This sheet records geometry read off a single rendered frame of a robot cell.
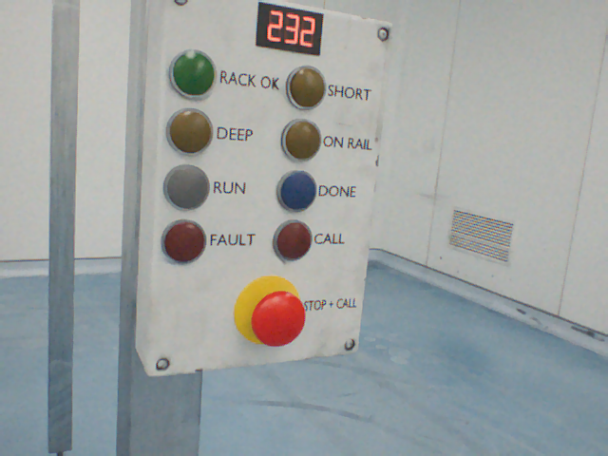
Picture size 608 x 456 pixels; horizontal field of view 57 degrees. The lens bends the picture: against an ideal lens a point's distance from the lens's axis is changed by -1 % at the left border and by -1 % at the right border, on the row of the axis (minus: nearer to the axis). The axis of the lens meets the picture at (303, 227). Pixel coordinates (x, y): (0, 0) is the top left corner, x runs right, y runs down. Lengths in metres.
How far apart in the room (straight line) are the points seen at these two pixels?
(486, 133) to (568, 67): 0.69
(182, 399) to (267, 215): 0.18
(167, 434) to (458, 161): 3.85
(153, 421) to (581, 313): 3.27
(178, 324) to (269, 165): 0.13
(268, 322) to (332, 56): 0.19
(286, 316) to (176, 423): 0.16
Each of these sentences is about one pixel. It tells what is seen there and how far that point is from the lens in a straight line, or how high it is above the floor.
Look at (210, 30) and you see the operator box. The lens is 0.38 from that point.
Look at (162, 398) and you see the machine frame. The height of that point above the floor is 0.84.
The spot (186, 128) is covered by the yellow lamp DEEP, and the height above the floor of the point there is 1.06.
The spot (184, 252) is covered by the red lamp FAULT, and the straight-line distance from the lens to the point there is 0.38.
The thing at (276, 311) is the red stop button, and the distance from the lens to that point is 0.39.
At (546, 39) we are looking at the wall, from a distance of 3.88.
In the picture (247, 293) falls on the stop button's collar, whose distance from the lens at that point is 0.41.
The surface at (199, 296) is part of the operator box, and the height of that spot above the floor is 0.95.
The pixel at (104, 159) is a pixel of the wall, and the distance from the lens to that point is 3.90.
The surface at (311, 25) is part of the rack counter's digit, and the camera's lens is 0.41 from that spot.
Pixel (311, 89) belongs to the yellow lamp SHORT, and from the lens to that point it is 0.40.
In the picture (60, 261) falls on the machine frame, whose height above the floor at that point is 0.68.
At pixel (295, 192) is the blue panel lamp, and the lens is 0.40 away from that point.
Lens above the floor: 1.07
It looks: 10 degrees down
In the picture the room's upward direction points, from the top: 5 degrees clockwise
